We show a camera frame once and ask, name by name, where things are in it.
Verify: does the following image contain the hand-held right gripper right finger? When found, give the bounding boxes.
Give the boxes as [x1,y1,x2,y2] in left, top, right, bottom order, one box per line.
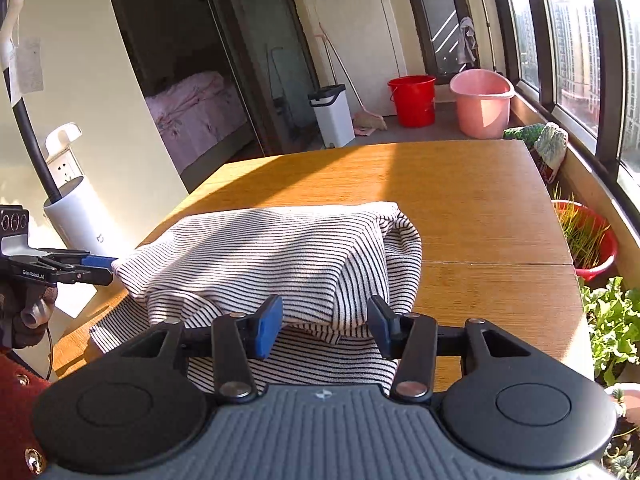
[367,295,532,405]

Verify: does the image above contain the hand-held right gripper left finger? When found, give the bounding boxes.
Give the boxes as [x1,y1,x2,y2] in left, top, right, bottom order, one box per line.
[120,294,284,405]

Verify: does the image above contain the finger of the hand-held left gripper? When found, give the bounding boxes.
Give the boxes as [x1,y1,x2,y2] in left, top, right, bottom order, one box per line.
[37,249,119,270]
[50,262,115,287]

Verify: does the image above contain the striped knit sweater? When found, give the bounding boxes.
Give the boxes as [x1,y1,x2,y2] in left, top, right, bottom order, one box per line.
[89,201,424,395]

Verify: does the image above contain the person's left hand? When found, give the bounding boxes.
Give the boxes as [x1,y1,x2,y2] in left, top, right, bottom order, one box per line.
[0,284,58,350]

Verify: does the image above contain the white cylindrical appliance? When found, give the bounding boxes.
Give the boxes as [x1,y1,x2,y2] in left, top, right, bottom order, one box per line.
[42,175,126,318]

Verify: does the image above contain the person's red coat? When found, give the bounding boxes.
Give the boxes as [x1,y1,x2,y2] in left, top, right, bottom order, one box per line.
[0,345,53,480]

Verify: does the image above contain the bed with pink bedding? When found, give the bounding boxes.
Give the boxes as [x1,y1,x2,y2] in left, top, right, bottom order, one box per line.
[145,71,256,173]

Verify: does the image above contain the white paper tag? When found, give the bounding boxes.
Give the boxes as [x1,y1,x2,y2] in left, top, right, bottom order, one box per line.
[11,37,45,93]

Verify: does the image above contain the broom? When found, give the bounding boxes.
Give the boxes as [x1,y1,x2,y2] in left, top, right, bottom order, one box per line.
[316,22,388,137]

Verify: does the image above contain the white trash bin black lid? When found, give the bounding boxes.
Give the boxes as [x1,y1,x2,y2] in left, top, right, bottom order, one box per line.
[307,83,356,150]

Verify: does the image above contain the green grass sprouts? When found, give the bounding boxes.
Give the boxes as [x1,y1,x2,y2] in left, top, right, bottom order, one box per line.
[552,185,611,268]

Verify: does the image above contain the red plant basin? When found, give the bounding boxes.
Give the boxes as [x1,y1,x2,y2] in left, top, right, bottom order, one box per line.
[551,199,619,282]

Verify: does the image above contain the red plastic bucket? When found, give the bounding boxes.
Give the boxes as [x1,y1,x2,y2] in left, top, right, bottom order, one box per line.
[387,75,437,128]

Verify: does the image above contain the leafy green plant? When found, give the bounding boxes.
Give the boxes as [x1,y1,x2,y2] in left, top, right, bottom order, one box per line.
[580,275,640,386]

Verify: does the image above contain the pink plastic basin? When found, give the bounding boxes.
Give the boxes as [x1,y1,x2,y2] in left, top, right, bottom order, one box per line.
[449,69,516,140]

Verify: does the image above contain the white green knit slipper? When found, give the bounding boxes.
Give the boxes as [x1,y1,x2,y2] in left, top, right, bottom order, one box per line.
[532,122,570,183]

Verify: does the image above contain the white flower pot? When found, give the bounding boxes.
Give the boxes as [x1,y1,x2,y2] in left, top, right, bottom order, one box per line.
[602,382,640,421]

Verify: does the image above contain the grey hanging cloth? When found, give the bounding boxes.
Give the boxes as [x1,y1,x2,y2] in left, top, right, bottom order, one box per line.
[457,16,481,66]

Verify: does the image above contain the thin metal pole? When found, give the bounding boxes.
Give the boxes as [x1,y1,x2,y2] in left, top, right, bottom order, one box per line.
[472,0,498,73]

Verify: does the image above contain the dark framed glass door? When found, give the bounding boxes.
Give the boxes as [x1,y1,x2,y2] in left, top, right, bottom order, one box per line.
[400,0,483,86]

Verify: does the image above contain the white wall socket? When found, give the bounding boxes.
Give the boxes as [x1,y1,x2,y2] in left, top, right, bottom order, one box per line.
[47,157,81,186]

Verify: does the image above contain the white wall holder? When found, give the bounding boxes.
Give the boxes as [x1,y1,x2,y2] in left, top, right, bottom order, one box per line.
[45,122,82,158]

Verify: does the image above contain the black hose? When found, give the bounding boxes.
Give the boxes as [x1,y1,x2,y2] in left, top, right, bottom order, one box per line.
[2,67,62,200]

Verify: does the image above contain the dark sliding door frame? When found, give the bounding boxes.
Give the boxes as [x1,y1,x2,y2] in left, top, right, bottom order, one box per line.
[200,0,321,157]

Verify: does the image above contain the dark window frame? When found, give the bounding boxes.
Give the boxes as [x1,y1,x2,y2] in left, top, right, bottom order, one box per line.
[485,0,640,211]

